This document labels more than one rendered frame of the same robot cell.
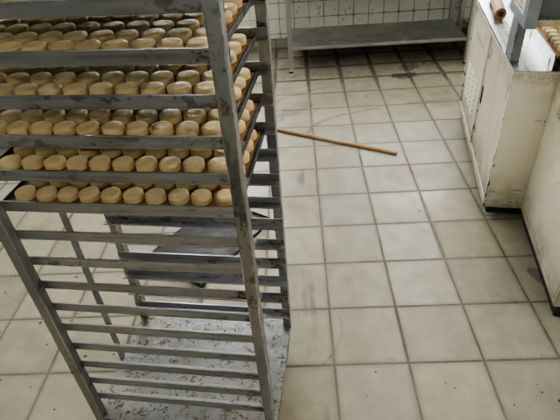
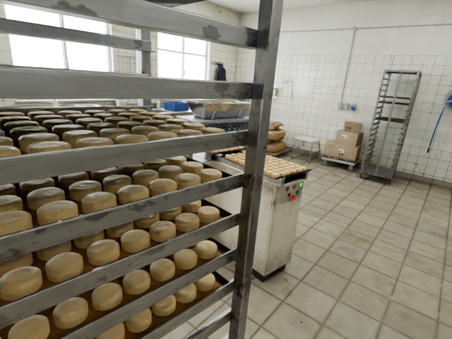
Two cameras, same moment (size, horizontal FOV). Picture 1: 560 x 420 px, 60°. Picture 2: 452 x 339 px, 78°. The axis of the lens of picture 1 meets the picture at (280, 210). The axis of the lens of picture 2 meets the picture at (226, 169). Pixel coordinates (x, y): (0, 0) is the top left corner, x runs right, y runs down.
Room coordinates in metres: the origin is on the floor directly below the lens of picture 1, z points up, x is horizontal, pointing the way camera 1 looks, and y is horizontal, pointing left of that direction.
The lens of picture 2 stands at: (0.60, 0.57, 1.52)
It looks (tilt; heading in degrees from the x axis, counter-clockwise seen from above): 18 degrees down; 305
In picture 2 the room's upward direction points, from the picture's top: 4 degrees clockwise
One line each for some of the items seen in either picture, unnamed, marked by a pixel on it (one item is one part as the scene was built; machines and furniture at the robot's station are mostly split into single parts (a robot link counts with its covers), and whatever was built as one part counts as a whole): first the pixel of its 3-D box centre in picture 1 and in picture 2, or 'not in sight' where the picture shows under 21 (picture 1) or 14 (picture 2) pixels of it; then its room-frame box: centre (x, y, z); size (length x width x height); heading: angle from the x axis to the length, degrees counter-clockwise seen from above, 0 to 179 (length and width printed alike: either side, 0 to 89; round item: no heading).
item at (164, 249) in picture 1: (209, 238); not in sight; (2.05, 0.40, 0.02); 0.60 x 0.40 x 0.03; 144
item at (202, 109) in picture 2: not in sight; (220, 109); (2.13, -1.48, 1.25); 0.56 x 0.29 x 0.14; 77
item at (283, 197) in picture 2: not in sight; (291, 191); (1.28, -1.27, 0.77); 0.24 x 0.04 x 0.14; 77
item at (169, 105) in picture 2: not in sight; (176, 105); (4.52, -3.29, 0.95); 0.40 x 0.30 x 0.14; 90
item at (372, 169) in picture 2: not in sight; (389, 126); (1.11, -4.94, 0.93); 0.64 x 0.51 x 1.78; 90
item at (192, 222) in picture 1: (190, 222); not in sight; (1.33, 0.31, 0.69); 0.64 x 0.03 x 0.03; 80
